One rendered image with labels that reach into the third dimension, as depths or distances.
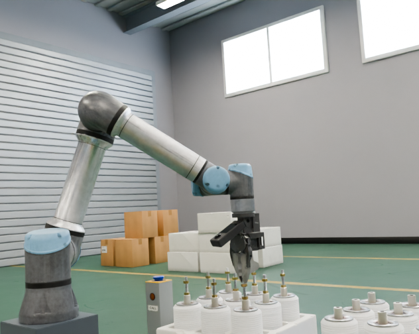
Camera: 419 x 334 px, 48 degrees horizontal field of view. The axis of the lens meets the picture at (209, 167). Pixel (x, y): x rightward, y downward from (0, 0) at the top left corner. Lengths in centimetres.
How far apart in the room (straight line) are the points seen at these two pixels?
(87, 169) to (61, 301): 38
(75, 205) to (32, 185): 536
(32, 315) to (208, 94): 726
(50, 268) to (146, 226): 408
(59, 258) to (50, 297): 10
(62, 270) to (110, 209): 620
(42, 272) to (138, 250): 400
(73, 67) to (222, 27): 264
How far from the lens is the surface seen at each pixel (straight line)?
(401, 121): 661
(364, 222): 674
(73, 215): 143
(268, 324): 156
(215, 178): 128
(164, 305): 176
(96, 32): 810
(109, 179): 751
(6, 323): 138
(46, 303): 130
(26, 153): 680
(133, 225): 540
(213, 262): 431
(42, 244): 129
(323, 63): 715
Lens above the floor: 56
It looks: 5 degrees up
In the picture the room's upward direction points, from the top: 3 degrees counter-clockwise
